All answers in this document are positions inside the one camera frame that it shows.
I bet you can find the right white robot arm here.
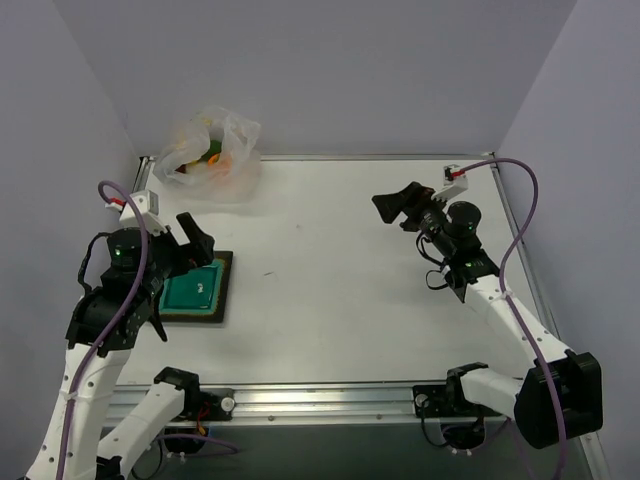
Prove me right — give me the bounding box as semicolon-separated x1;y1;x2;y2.
372;182;603;449

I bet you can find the green fake lime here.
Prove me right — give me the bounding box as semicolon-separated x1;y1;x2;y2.
207;140;222;156

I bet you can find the orange fake persimmon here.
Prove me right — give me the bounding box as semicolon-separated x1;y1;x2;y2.
206;153;232;172

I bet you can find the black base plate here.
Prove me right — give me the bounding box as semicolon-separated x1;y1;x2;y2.
164;388;236;437
412;383;500;419

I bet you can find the teal square ceramic plate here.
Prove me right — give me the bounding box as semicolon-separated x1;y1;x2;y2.
158;251;234;326

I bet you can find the aluminium front rail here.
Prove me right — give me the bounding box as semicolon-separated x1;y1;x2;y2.
99;384;521;426

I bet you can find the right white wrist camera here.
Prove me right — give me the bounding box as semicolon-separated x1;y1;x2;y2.
432;164;468;203

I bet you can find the translucent plastic bag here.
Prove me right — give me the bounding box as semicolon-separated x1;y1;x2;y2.
153;106;261;203

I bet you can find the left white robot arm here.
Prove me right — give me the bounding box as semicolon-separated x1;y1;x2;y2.
25;213;231;479

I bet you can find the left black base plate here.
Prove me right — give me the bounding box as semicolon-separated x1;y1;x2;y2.
164;388;236;437

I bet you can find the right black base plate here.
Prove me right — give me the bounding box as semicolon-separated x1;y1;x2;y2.
412;383;500;419

